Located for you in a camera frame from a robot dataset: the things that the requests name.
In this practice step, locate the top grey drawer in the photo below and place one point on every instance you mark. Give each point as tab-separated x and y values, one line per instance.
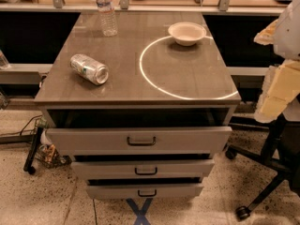
139	141

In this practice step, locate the white paper bowl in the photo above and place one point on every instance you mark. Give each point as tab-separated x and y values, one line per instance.
186	33

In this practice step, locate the clear plastic water bottle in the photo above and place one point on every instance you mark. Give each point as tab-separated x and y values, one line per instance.
107	17

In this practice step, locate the grey drawer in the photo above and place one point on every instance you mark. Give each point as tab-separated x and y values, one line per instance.
142	169
139	141
144	191

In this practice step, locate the silver soda can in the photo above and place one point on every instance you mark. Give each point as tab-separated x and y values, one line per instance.
89	68

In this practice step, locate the blue tape cross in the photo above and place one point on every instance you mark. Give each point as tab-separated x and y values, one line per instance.
140	212

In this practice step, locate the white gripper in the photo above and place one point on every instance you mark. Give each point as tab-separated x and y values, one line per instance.
290	35

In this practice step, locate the black wheeled stand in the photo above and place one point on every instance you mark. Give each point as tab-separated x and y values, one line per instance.
28	166

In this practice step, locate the bottom grey drawer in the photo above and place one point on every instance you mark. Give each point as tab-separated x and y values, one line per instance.
144	191

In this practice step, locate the grey drawer cabinet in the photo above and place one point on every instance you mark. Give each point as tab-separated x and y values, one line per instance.
153	83

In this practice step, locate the middle grey drawer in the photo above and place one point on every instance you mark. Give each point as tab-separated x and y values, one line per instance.
142	169

